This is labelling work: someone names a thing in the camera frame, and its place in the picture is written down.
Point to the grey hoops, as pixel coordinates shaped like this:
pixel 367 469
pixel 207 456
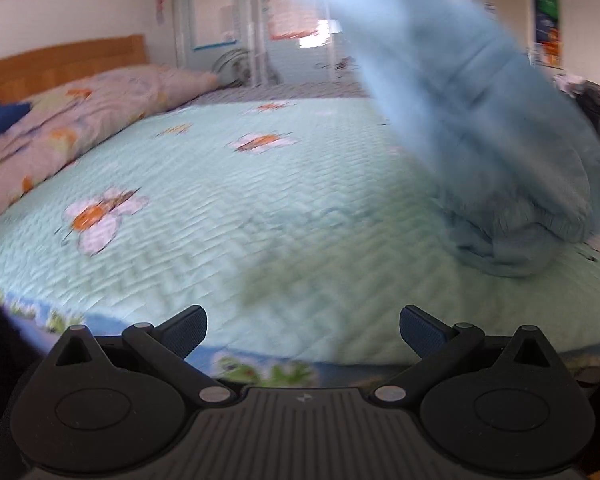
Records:
pixel 232 67

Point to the dark pile of clothes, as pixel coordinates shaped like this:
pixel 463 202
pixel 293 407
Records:
pixel 595 105

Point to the pink floral pillow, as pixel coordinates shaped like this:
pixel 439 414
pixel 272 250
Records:
pixel 80 110

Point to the red hanging ornament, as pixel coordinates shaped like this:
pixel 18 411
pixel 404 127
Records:
pixel 159 5

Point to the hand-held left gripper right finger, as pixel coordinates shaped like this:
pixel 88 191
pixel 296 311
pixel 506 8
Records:
pixel 420 330

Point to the wooden headboard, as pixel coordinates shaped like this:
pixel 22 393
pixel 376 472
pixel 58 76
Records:
pixel 55 60

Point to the white open-shelf cabinet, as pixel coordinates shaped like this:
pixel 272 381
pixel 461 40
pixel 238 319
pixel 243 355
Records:
pixel 547 20

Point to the orange bordered poster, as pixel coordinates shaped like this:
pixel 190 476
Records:
pixel 290 10

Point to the green bee printed quilt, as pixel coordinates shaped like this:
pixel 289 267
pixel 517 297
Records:
pixel 230 210

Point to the light blue and white jacket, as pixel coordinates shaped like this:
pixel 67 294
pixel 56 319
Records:
pixel 455 110

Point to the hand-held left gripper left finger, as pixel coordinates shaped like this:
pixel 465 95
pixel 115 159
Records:
pixel 187 327

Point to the blue bordered wall chart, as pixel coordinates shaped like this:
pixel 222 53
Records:
pixel 212 15

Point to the sliding door wardrobe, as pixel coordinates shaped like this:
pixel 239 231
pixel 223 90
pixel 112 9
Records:
pixel 252 60

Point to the dark blue folded cloth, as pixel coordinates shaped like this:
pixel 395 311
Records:
pixel 0 120

